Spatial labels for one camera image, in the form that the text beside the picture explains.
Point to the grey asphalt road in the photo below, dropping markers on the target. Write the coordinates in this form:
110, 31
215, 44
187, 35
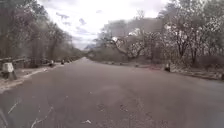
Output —
110, 93

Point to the white and black marker stone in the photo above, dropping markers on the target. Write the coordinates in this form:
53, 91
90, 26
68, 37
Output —
51, 63
62, 62
167, 67
7, 69

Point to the row of bare trees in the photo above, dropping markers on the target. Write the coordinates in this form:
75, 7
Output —
26, 33
186, 36

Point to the pale sandy roadside strip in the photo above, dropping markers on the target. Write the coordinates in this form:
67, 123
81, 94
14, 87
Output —
30, 74

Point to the brown dirt roadside strip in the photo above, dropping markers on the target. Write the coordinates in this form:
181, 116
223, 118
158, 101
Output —
200, 73

